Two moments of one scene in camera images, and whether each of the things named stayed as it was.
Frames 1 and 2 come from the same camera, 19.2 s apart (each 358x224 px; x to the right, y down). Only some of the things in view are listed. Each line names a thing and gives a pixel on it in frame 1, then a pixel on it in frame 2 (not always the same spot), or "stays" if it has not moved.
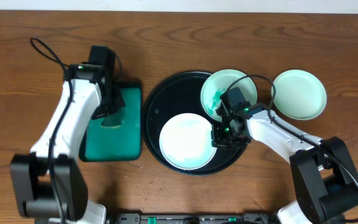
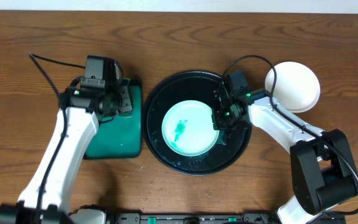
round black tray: x=179 y=94 stays
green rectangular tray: x=117 y=137 stays
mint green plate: x=217 y=84 -> x=188 y=128
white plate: x=185 y=142 -> x=298 y=87
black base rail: x=193 y=218 stays
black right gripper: x=220 y=140 -> x=218 y=116
